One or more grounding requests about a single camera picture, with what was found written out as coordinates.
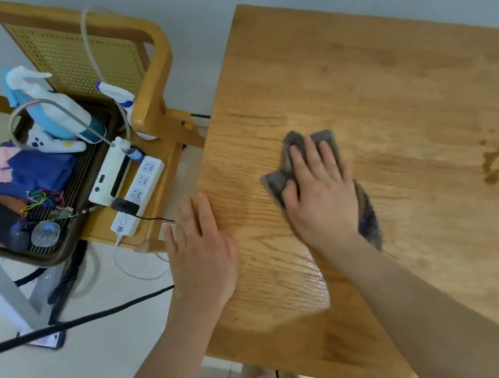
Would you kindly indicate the person's right hand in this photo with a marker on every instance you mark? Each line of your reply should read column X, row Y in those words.
column 325, row 204

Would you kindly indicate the person's left hand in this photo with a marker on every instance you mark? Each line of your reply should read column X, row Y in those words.
column 204, row 261

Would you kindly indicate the grey striped cleaning cloth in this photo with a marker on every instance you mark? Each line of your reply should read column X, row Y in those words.
column 276, row 183

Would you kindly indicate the person's right forearm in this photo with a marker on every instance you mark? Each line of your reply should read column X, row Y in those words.
column 430, row 309

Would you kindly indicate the person's left forearm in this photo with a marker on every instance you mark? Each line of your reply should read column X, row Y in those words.
column 163, row 372

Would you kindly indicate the wooden table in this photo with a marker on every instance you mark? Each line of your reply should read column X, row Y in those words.
column 387, row 154

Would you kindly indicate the white power strip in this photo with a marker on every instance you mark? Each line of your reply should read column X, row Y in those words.
column 140, row 196

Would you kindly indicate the black charger plug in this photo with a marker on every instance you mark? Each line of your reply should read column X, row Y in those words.
column 124, row 206

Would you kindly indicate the small blue bottle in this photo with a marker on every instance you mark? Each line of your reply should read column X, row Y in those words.
column 136, row 154

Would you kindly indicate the white water pump dispenser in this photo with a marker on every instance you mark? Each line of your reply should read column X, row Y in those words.
column 108, row 177

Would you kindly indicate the dark brown tray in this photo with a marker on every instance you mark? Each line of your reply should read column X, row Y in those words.
column 87, row 171

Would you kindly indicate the clear round case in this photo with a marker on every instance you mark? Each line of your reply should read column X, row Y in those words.
column 45, row 235

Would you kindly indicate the wooden rattan chair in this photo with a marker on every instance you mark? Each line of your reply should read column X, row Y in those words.
column 159, row 93

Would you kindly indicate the small white spray bottle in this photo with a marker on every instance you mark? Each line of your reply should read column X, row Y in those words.
column 120, row 96

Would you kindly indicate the blue cloth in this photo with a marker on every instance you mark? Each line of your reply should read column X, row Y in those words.
column 36, row 173

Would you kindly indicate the white plush toy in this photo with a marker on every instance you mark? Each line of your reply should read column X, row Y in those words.
column 53, row 143

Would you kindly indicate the large white spray bottle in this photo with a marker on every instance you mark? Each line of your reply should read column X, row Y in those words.
column 60, row 110

